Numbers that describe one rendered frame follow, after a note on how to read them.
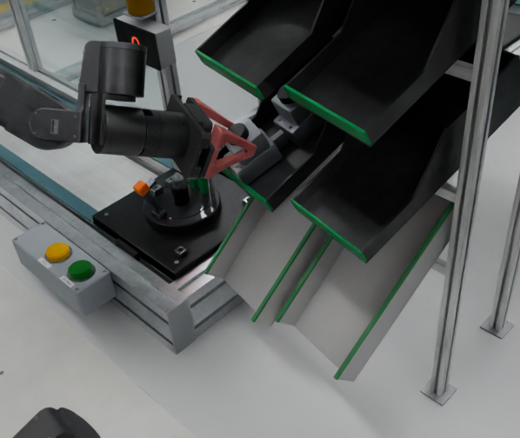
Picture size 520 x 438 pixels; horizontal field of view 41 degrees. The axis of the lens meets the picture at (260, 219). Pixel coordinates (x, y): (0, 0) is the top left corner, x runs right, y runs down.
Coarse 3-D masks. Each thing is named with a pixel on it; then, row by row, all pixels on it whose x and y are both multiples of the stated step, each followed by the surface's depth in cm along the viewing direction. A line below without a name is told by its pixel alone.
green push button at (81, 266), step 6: (72, 264) 115; (78, 264) 115; (84, 264) 115; (90, 264) 115; (72, 270) 114; (78, 270) 114; (84, 270) 114; (90, 270) 114; (72, 276) 114; (78, 276) 113; (84, 276) 114
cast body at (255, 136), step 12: (240, 132) 87; (252, 132) 88; (228, 144) 89; (264, 144) 89; (276, 144) 92; (252, 156) 89; (264, 156) 90; (276, 156) 91; (240, 168) 90; (252, 168) 90; (264, 168) 91; (252, 180) 92
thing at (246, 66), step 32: (256, 0) 86; (288, 0) 86; (320, 0) 83; (224, 32) 86; (256, 32) 85; (288, 32) 82; (320, 32) 78; (224, 64) 84; (256, 64) 81; (288, 64) 77; (256, 96) 79
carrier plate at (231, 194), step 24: (240, 192) 128; (96, 216) 125; (120, 216) 125; (144, 216) 124; (144, 240) 119; (168, 240) 119; (192, 240) 118; (216, 240) 118; (168, 264) 114; (192, 264) 114
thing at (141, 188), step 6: (150, 180) 116; (138, 186) 115; (144, 186) 114; (150, 186) 116; (138, 192) 114; (144, 192) 115; (144, 198) 117; (150, 198) 117; (150, 204) 118; (156, 204) 119; (156, 210) 119
